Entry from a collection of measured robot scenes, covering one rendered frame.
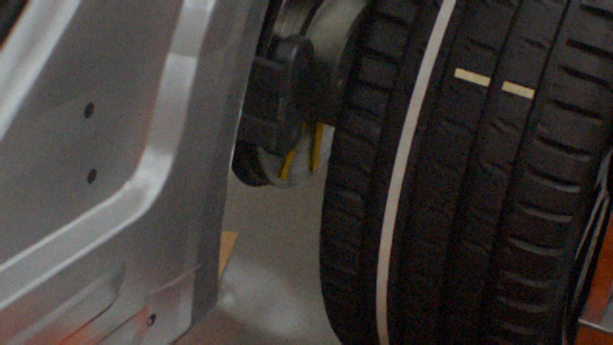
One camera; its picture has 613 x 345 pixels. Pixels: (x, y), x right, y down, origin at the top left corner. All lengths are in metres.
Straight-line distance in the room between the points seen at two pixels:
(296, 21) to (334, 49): 0.05
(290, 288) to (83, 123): 1.76
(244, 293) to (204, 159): 1.59
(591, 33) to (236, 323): 1.51
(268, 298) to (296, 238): 0.27
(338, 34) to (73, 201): 0.54
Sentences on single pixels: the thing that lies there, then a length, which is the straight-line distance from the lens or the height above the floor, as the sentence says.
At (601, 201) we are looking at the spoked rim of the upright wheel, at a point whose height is 0.78.
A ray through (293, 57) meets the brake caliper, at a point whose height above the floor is 0.90.
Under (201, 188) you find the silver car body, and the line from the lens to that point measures 1.04.
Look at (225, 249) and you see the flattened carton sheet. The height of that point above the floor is 0.01.
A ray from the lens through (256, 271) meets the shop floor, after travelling 2.68.
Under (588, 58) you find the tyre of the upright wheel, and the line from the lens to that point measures 1.11.
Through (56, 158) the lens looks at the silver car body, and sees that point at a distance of 0.89.
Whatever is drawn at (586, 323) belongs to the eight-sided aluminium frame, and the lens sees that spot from 1.21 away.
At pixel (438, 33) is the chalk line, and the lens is 1.13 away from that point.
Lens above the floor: 1.37
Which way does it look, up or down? 26 degrees down
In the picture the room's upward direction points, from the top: 9 degrees clockwise
